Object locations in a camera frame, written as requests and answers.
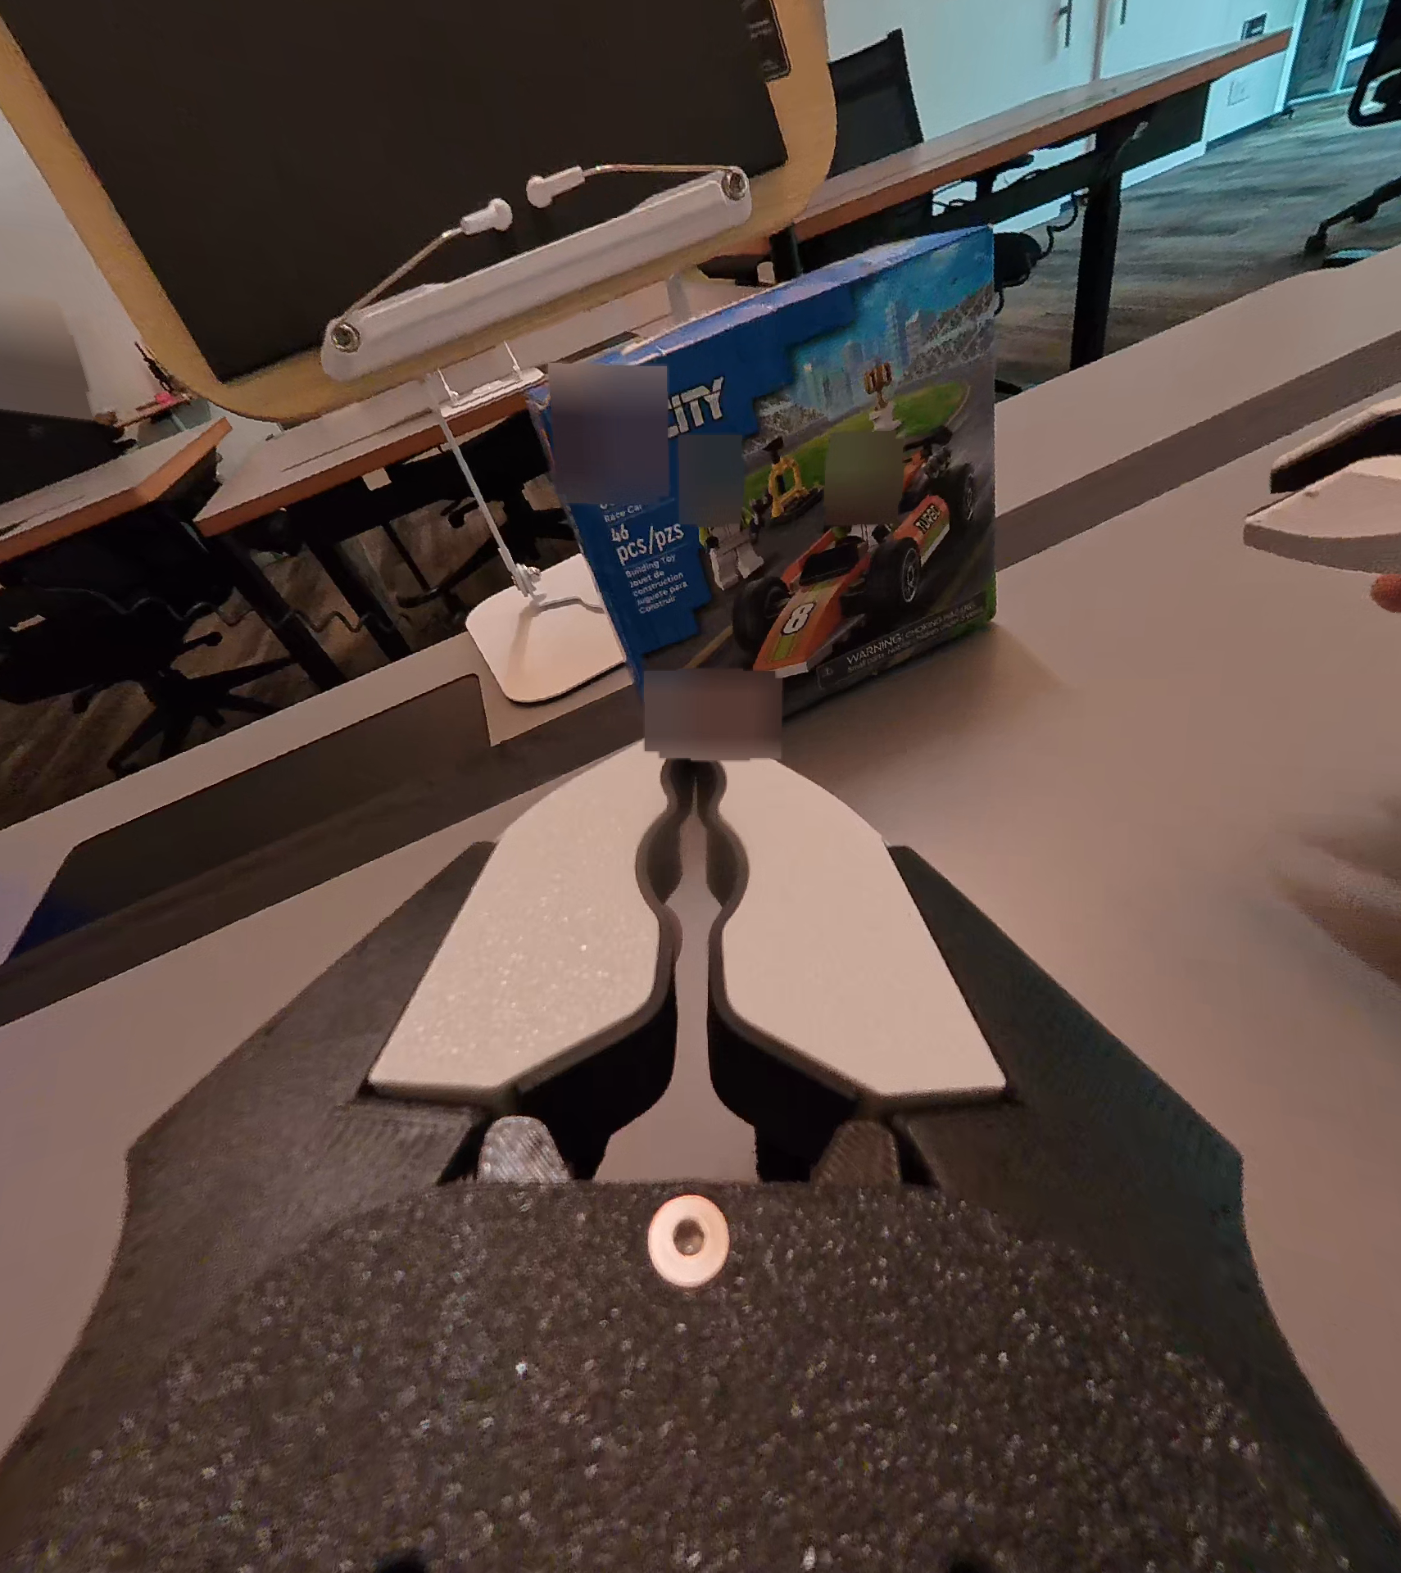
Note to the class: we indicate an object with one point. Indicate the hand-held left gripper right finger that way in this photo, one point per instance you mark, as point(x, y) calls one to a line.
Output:
point(860, 959)

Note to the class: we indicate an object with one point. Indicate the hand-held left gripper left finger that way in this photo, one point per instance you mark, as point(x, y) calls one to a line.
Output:
point(529, 959)

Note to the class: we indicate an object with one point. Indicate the blue lego set box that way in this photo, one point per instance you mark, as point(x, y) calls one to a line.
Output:
point(885, 590)

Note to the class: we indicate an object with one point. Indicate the long wooden desk black legs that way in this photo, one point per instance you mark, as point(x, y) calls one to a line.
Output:
point(1021, 123)

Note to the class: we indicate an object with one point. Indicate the black monitor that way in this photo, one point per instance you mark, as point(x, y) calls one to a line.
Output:
point(13, 467)

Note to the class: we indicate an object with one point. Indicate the wooden desk black frame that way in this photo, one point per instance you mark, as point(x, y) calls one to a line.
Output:
point(62, 505)

